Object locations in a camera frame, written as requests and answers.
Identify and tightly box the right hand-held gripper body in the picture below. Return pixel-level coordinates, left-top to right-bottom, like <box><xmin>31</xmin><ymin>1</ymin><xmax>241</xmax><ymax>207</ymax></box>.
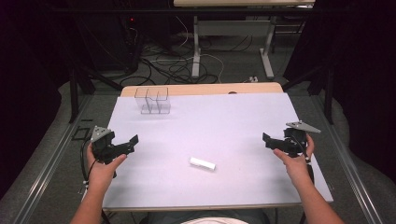
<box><xmin>283</xmin><ymin>120</ymin><xmax>322</xmax><ymax>158</ymax></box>

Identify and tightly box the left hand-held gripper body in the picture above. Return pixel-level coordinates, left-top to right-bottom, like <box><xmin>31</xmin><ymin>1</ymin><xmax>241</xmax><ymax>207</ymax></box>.
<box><xmin>90</xmin><ymin>125</ymin><xmax>120</xmax><ymax>165</ymax></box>

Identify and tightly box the clear acrylic organizer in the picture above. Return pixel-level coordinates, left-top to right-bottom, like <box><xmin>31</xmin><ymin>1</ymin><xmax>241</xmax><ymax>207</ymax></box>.
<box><xmin>134</xmin><ymin>86</ymin><xmax>172</xmax><ymax>116</ymax></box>

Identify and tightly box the white tube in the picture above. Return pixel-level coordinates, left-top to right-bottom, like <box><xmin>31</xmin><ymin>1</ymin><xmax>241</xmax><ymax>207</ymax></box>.
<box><xmin>189</xmin><ymin>156</ymin><xmax>217</xmax><ymax>172</ymax></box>

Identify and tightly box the person's left hand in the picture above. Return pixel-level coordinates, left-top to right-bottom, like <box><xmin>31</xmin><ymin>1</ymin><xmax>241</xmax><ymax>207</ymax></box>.
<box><xmin>86</xmin><ymin>143</ymin><xmax>128</xmax><ymax>190</ymax></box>

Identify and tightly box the person's right hand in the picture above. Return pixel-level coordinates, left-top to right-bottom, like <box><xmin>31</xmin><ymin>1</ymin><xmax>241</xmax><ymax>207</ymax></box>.
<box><xmin>272</xmin><ymin>133</ymin><xmax>316</xmax><ymax>189</ymax></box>

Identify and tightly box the black metal stand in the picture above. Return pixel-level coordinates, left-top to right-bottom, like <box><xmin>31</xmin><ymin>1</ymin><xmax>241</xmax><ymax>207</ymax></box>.
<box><xmin>280</xmin><ymin>60</ymin><xmax>336</xmax><ymax>126</ymax></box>
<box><xmin>66</xmin><ymin>60</ymin><xmax>125</xmax><ymax>124</ymax></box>

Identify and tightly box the white table cover sheet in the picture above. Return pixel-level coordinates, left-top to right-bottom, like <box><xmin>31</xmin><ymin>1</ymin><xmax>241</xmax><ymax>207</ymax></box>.
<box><xmin>102</xmin><ymin>91</ymin><xmax>334</xmax><ymax>213</ymax></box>

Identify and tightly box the wooden table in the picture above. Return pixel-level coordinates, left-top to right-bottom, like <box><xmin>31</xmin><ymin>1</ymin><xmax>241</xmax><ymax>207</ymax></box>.
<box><xmin>120</xmin><ymin>81</ymin><xmax>285</xmax><ymax>98</ymax></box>

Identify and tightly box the black computer tower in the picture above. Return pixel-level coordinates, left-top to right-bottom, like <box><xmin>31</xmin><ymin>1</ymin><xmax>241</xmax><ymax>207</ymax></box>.
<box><xmin>90</xmin><ymin>13</ymin><xmax>144</xmax><ymax>74</ymax></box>

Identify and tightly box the person's torso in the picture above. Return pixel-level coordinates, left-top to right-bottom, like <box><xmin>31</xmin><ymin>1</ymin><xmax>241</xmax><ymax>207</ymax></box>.
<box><xmin>145</xmin><ymin>209</ymin><xmax>273</xmax><ymax>224</ymax></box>

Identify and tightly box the white-legged desk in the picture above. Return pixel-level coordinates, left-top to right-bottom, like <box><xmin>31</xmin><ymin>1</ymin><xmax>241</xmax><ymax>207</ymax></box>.
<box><xmin>173</xmin><ymin>0</ymin><xmax>316</xmax><ymax>80</ymax></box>

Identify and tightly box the left hand-held gripper cable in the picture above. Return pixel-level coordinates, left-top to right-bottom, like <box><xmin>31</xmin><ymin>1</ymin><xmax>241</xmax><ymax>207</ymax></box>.
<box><xmin>79</xmin><ymin>139</ymin><xmax>98</xmax><ymax>195</ymax></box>

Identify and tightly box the metal floor rail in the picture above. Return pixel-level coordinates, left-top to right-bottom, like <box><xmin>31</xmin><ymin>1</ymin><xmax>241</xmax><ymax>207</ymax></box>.
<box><xmin>310</xmin><ymin>92</ymin><xmax>385</xmax><ymax>224</ymax></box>
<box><xmin>11</xmin><ymin>92</ymin><xmax>95</xmax><ymax>224</ymax></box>

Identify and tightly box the tangle of black floor cables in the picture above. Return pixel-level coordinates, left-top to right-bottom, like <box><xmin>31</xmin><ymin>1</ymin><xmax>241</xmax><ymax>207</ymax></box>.
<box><xmin>119</xmin><ymin>29</ymin><xmax>254</xmax><ymax>87</ymax></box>

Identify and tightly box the white floor cable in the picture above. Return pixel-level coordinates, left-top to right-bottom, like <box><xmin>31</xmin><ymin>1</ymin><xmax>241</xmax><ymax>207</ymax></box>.
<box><xmin>174</xmin><ymin>15</ymin><xmax>226</xmax><ymax>84</ymax></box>

